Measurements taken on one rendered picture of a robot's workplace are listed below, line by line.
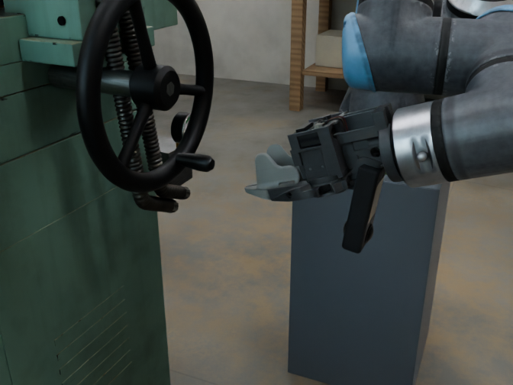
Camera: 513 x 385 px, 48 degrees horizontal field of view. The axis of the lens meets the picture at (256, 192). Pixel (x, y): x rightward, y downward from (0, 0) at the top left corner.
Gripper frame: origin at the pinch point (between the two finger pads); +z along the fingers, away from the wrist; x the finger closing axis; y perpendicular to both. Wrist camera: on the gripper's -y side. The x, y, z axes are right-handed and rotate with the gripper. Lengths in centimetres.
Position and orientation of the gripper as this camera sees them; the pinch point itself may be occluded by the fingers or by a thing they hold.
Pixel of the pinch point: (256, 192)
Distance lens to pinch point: 75.8
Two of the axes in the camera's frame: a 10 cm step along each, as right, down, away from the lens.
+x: -4.4, 3.6, -8.2
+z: -8.4, 1.5, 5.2
